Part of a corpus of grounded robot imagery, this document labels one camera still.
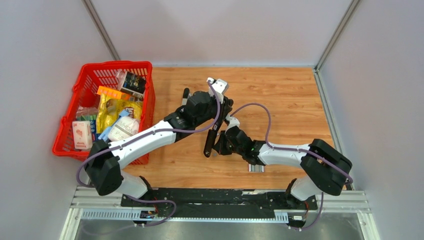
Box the black stapler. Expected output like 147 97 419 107
203 129 217 158

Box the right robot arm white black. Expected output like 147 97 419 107
211 126 353 210

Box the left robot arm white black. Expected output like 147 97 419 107
83 91 234 208

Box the strip of staples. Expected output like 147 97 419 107
248 164 265 173

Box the black box in basket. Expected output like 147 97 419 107
116 70 147 99

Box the white round packaged item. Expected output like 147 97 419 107
107 116 140 142

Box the yellow snack bag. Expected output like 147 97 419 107
96 93 142 134

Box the orange block in basket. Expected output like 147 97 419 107
96 86 131 101

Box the green box in basket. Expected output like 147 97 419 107
76 114 98 143

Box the red plastic basket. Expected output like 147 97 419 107
51 60 156 162

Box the white pink sponge box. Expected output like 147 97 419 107
71 120 93 150

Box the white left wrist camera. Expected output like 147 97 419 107
206 77 229 103

